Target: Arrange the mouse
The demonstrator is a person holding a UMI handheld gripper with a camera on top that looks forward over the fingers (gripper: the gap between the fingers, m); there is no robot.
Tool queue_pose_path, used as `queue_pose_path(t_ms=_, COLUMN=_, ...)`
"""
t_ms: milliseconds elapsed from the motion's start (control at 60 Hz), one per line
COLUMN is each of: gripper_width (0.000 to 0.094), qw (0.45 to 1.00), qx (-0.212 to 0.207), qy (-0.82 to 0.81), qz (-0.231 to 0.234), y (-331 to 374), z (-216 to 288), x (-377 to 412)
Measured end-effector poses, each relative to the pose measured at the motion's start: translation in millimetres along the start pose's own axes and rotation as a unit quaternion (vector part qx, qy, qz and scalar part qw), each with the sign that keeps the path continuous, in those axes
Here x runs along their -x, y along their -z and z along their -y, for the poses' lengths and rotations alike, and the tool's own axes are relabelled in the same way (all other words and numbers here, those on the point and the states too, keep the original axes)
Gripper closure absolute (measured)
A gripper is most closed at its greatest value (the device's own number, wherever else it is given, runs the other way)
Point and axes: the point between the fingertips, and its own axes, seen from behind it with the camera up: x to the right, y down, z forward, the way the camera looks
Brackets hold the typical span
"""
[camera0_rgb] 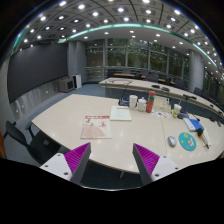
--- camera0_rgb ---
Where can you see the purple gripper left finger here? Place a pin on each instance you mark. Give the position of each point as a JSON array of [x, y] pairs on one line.
[[69, 166]]

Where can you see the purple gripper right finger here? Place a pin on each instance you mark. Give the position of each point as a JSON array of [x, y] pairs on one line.
[[151, 166]]

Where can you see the grey computer mouse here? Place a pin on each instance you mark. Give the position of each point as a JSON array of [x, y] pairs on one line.
[[172, 141]]

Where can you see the round teal mouse pad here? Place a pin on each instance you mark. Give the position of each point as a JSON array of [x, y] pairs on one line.
[[187, 141]]

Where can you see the red and white magazine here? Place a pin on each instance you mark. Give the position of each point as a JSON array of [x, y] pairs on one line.
[[96, 127]]

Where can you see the red thermos bottle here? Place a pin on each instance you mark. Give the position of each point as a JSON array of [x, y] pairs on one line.
[[150, 101]]

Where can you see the white booklet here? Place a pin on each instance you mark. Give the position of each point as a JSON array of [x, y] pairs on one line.
[[120, 113]]

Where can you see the white lidded jar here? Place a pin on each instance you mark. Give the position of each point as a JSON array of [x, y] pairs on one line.
[[142, 104]]

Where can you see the blue book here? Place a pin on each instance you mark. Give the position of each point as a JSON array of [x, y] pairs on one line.
[[192, 124]]

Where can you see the green paper cup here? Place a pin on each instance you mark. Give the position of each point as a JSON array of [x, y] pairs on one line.
[[176, 110]]

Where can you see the white mug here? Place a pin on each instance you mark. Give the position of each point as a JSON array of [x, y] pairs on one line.
[[133, 101]]

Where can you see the grey box appliance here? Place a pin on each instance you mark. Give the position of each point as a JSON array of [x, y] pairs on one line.
[[66, 85]]

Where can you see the white air purifier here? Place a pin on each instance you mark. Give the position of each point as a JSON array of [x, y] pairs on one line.
[[77, 81]]

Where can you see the large black wall screen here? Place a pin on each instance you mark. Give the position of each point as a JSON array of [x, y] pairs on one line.
[[35, 66]]

